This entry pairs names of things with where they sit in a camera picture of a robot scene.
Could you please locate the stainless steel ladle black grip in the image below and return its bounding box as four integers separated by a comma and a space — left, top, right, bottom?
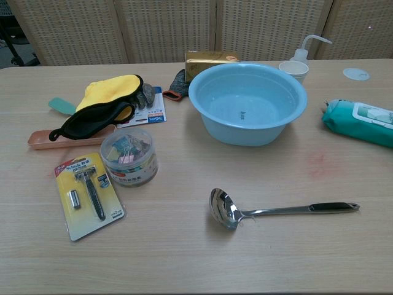
209, 187, 360, 231

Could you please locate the light blue plastic basin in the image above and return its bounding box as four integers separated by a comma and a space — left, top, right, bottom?
188, 61, 308, 147

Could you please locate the blue white battery blister card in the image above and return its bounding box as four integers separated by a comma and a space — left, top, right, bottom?
116, 82, 168, 129

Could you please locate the grey knit work glove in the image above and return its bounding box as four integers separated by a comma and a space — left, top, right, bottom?
162, 68, 190, 100

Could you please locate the clear jar of binder clips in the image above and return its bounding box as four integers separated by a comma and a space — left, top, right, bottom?
100, 128, 159, 187

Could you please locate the gold cardboard box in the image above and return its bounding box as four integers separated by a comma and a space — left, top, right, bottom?
184, 50, 241, 84

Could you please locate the yellow and black cloth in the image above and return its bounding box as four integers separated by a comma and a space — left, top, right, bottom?
49, 74, 144, 142

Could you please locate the yellow razor blister pack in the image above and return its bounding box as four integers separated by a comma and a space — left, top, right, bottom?
54, 152, 127, 242

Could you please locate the wooden woven folding screen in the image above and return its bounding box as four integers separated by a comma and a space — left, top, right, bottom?
6, 0, 393, 67

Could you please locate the white paper cup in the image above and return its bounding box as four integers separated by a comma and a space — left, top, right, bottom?
278, 60, 309, 85

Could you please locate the clear plastic wash bottle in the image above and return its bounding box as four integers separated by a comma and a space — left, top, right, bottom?
290, 34, 333, 67

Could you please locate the teal plastic spatula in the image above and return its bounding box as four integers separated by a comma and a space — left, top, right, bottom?
48, 97, 77, 116

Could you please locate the teal wet wipes pack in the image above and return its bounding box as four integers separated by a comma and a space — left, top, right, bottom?
321, 98, 393, 150

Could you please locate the pink plastic cutlery case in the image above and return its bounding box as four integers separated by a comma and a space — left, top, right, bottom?
27, 124, 117, 151

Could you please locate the white round plastic lid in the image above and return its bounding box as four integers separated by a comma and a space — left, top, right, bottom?
343, 67, 371, 82

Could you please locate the black tripod stand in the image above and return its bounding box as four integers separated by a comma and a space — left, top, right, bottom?
0, 21, 39, 66

